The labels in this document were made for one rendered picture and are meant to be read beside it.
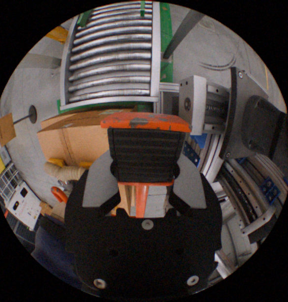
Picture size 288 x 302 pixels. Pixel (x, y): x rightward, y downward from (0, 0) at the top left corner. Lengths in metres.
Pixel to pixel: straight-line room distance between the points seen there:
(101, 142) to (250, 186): 0.51
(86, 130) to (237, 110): 0.38
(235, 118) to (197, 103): 0.09
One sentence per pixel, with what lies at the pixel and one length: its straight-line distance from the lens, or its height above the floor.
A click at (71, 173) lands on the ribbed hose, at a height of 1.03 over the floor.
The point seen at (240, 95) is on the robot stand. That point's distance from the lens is 0.25.
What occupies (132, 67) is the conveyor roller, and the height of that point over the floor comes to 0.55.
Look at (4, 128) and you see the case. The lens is 1.97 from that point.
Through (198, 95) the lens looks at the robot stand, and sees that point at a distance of 0.22.
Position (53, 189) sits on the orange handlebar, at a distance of 0.34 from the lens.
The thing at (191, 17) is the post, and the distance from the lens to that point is 0.71.
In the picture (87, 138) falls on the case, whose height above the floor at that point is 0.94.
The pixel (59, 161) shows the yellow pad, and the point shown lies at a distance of 0.43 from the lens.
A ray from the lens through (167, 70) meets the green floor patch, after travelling 1.27.
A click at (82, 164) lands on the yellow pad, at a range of 0.35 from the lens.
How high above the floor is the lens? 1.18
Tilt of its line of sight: 59 degrees down
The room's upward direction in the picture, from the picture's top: 179 degrees counter-clockwise
